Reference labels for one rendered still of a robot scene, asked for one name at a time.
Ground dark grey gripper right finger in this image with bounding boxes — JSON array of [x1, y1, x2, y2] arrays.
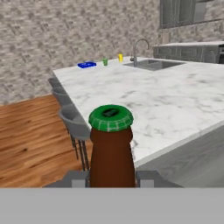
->
[[135, 170, 182, 188]]

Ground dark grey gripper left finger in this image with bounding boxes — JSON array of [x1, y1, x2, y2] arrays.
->
[[44, 170, 90, 188]]

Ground brown bottle with green cap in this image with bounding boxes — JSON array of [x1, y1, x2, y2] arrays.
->
[[87, 104, 137, 188]]

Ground grey bar stool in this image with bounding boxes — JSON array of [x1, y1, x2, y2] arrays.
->
[[47, 76, 63, 88], [58, 102, 92, 172], [51, 86, 74, 109]]

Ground blue flat dish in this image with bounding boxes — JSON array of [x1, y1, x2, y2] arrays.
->
[[77, 61, 97, 69]]

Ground steel sink basin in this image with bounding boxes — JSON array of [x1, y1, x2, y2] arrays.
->
[[122, 59, 186, 72]]

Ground grey curved tap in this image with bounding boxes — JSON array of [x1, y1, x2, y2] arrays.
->
[[129, 38, 151, 67]]

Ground grey base cupboards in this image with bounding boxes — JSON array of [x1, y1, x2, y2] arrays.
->
[[152, 41, 224, 65]]

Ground grey wall cupboards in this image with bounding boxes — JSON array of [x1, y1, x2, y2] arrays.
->
[[159, 0, 224, 30]]

